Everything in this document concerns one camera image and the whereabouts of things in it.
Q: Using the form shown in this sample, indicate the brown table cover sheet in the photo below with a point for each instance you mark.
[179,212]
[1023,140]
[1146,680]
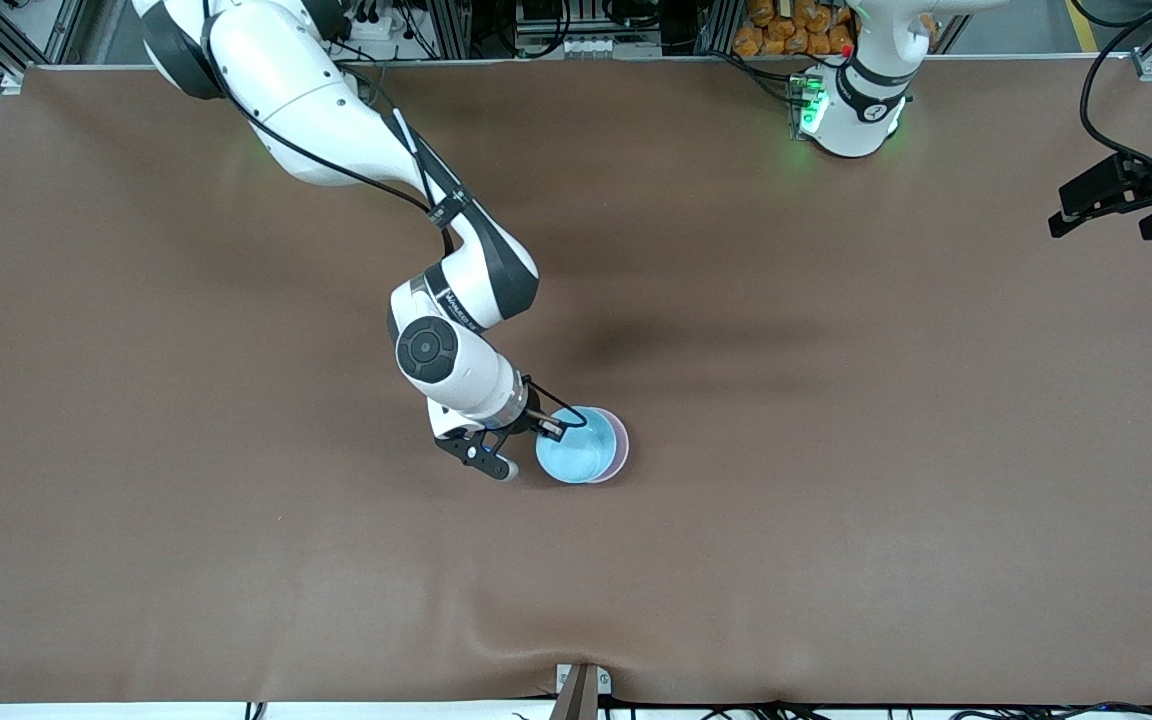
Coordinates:
[736,300]

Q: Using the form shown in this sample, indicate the white power strip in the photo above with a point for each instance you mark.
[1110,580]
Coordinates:
[376,25]

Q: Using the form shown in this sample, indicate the brown camera pole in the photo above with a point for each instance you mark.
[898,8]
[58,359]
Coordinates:
[576,700]

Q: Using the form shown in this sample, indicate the light blue bowl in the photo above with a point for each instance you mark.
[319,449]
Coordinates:
[576,455]

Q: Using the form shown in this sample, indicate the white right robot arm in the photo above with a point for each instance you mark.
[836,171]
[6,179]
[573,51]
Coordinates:
[316,110]

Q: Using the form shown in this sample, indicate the orange packets heap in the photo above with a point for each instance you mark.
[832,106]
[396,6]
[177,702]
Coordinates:
[786,30]

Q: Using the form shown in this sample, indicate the aluminium frame post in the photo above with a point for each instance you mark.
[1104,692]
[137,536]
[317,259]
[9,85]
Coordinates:
[718,25]
[448,25]

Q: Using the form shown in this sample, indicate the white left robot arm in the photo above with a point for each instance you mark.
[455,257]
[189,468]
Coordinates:
[851,125]

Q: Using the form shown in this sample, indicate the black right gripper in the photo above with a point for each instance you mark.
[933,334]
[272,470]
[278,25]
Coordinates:
[523,417]

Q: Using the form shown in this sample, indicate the pink bowl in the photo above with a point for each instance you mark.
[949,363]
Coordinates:
[623,445]

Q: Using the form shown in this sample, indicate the metal mounting bracket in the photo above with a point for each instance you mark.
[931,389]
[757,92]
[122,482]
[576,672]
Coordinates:
[604,680]

